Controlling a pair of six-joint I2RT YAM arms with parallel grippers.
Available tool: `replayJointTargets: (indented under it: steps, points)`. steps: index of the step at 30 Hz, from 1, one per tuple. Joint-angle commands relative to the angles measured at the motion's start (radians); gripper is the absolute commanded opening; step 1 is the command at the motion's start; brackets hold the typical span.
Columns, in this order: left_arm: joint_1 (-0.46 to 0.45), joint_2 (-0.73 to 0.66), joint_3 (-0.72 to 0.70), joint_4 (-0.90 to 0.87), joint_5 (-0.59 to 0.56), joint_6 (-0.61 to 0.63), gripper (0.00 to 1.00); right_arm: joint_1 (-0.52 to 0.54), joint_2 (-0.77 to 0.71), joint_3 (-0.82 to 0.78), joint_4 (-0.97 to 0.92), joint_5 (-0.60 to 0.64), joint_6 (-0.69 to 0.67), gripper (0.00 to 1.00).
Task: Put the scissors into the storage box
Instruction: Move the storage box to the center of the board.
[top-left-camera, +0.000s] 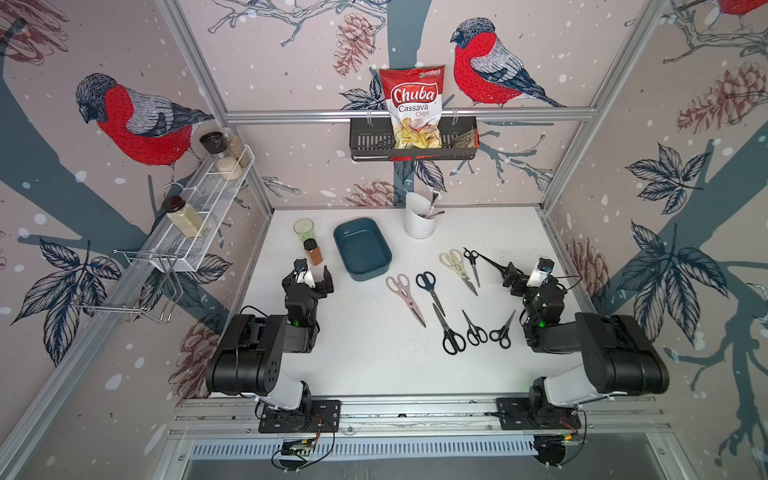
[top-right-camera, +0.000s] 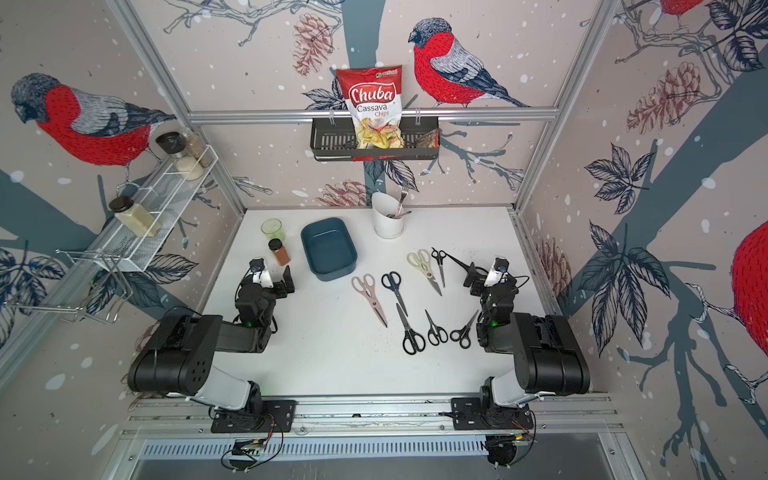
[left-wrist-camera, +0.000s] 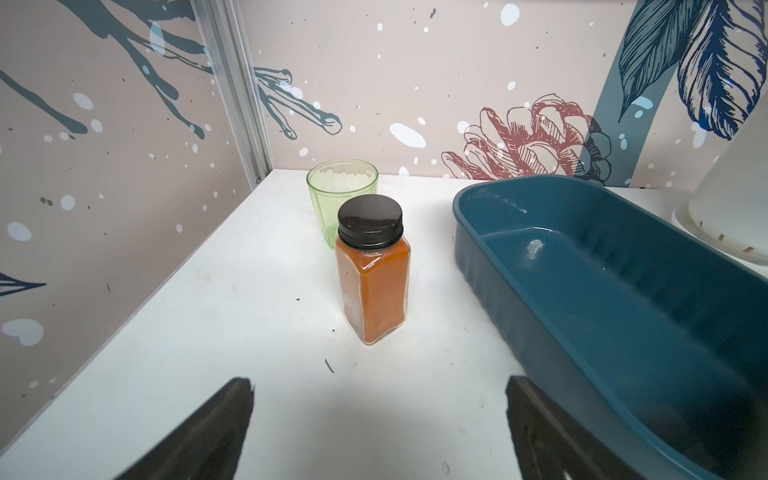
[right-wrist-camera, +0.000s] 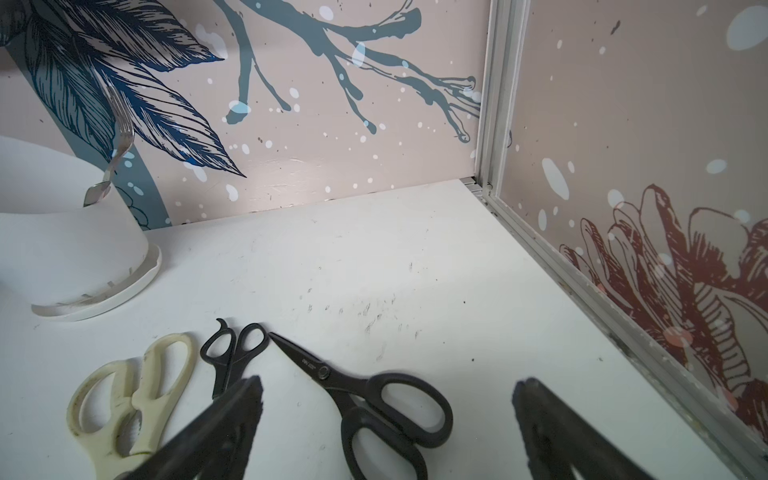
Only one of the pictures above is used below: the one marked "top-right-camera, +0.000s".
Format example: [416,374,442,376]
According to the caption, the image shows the small black scissors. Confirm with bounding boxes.
[449,310,480,350]
[431,248,447,287]
[425,311,449,347]

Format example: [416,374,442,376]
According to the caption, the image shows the cream kitchen scissors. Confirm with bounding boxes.
[407,249,442,296]

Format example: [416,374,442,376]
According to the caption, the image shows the teal plastic storage box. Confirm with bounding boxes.
[300,217,358,282]

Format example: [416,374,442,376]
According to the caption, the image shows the black blue-handled scissors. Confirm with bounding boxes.
[381,271,408,315]

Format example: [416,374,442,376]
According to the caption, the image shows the pink kitchen scissors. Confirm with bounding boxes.
[351,274,388,328]

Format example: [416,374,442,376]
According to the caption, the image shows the large black scissors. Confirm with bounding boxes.
[396,304,426,356]

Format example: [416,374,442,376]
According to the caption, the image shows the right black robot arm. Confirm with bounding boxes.
[449,257,591,410]

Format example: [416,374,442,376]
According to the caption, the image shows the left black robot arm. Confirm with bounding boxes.
[127,258,295,417]

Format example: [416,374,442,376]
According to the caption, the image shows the small black scissors back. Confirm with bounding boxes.
[431,248,447,287]

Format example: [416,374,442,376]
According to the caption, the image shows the orange spice bottle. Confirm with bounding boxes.
[268,238,291,266]

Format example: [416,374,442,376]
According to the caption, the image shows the green glass cup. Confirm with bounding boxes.
[261,218,285,242]

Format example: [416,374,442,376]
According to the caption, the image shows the utensils in cup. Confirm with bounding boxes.
[386,189,409,219]

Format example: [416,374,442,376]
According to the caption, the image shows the white utensil holder cup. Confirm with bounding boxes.
[371,192,404,239]

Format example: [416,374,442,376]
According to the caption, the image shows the small circuit board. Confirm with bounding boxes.
[231,438,269,459]

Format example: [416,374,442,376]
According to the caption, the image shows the yellow spice jar brown lid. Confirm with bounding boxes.
[109,196,160,238]

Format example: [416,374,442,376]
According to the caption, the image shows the clear spice jar back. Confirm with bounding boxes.
[181,129,211,168]

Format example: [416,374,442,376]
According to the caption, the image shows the black lid spice jar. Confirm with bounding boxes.
[155,132,205,182]

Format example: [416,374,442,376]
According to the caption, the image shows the red cassava chips bag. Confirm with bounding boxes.
[337,66,405,150]

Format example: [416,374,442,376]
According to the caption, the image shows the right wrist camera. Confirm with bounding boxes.
[484,257,510,288]

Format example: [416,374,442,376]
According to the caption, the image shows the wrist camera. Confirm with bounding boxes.
[248,258,274,288]
[484,257,510,288]

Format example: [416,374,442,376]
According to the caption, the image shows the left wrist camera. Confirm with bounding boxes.
[248,258,274,288]

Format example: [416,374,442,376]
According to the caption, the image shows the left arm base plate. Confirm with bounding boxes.
[210,400,298,434]

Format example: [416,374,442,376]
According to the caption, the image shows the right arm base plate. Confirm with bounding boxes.
[448,397,535,431]

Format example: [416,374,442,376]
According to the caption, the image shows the white wire wall shelf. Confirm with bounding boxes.
[94,145,219,272]

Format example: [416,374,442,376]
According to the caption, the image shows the black wire wall basket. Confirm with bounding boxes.
[310,116,440,161]

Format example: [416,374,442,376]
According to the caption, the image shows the metal wire rack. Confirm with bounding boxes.
[1,250,135,324]

